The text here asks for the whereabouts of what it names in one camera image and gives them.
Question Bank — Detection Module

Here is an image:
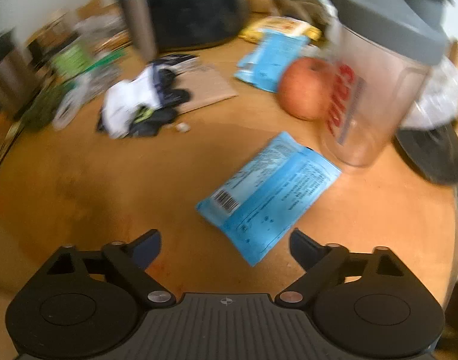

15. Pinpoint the red apple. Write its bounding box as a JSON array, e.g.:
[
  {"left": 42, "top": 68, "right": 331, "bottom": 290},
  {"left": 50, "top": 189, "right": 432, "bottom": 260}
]
[{"left": 276, "top": 57, "right": 334, "bottom": 121}]

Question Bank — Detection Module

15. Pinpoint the blue snack packets pile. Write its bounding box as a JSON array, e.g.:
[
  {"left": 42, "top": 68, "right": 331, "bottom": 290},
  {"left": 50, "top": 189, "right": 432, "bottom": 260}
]
[{"left": 234, "top": 30, "right": 311, "bottom": 93}]

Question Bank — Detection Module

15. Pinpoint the white knit sock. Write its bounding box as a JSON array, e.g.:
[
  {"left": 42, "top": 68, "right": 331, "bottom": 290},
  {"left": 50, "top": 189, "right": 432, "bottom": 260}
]
[{"left": 101, "top": 63, "right": 162, "bottom": 139}]

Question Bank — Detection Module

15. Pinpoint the steel electric kettle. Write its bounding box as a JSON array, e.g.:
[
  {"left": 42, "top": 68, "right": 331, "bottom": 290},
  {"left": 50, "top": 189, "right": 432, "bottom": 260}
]
[{"left": 0, "top": 30, "right": 37, "bottom": 119}]

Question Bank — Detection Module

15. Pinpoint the brown paper piece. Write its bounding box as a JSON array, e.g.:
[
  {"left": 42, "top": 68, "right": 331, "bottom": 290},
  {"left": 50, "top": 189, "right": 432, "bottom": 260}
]
[{"left": 175, "top": 64, "right": 238, "bottom": 114}]

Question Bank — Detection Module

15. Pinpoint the blue snack packet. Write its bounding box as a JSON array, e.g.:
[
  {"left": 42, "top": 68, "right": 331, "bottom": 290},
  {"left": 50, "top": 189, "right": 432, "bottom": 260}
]
[{"left": 197, "top": 132, "right": 341, "bottom": 267}]

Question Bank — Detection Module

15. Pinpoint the small black white box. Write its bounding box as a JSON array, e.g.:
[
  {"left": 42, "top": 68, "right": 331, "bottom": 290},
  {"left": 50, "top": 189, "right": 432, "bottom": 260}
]
[{"left": 153, "top": 54, "right": 200, "bottom": 75}]

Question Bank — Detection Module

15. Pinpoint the black kettle base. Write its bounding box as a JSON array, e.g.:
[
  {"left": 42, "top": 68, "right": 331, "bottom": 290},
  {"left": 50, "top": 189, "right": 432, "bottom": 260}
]
[{"left": 392, "top": 124, "right": 458, "bottom": 185}]

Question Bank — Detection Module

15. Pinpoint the green net bag of fruit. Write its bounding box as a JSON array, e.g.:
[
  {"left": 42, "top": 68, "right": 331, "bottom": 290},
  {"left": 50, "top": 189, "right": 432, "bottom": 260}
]
[{"left": 21, "top": 83, "right": 74, "bottom": 131}]

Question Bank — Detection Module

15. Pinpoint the dark blue air fryer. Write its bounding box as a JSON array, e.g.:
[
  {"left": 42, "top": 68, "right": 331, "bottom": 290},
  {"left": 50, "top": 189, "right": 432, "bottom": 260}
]
[{"left": 109, "top": 0, "right": 251, "bottom": 63}]

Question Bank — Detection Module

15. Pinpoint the black patterned glove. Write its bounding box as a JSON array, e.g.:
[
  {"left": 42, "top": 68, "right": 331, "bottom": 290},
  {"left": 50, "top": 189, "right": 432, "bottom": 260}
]
[{"left": 96, "top": 64, "right": 192, "bottom": 139}]

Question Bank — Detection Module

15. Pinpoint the green label jar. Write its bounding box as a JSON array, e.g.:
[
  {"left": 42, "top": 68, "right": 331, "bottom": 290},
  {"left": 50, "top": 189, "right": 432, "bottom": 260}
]
[{"left": 49, "top": 38, "right": 92, "bottom": 79}]

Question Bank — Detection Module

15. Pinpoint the clear shaker bottle grey lid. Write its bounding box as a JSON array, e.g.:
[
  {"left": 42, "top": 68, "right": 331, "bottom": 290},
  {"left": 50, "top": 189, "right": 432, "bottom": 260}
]
[{"left": 322, "top": 0, "right": 451, "bottom": 167}]

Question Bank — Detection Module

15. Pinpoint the yellow wet wipes pack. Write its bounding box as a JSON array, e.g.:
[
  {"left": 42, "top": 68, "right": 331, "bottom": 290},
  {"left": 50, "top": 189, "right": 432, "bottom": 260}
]
[{"left": 238, "top": 16, "right": 323, "bottom": 43}]

